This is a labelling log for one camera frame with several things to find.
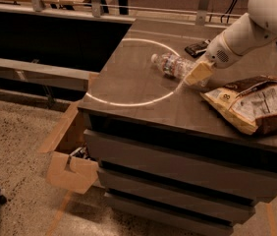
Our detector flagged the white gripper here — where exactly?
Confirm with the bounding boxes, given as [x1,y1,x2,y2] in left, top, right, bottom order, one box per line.
[183,32,242,87]

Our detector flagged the clear plastic water bottle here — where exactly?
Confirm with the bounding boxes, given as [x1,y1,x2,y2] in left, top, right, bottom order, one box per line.
[150,52,211,87]

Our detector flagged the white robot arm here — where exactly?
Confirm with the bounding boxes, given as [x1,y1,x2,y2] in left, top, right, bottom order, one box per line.
[184,0,277,85]

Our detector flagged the black flat snack bar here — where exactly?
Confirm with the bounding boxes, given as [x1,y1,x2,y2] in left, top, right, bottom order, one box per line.
[185,39,210,58]

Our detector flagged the brown and white chip bag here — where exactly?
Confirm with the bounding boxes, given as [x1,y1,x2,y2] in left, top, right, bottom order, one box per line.
[201,76,277,135]

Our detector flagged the grey drawer cabinet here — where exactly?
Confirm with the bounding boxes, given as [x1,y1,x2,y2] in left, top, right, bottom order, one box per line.
[79,20,277,236]

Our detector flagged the open cardboard box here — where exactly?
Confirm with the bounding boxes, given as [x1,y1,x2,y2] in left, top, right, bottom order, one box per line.
[37,97,98,194]

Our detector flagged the metal guard railing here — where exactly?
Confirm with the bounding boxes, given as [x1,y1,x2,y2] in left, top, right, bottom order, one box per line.
[0,0,254,27]

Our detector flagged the black hanging cables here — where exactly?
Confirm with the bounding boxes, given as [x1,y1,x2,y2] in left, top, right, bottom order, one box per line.
[219,0,243,24]

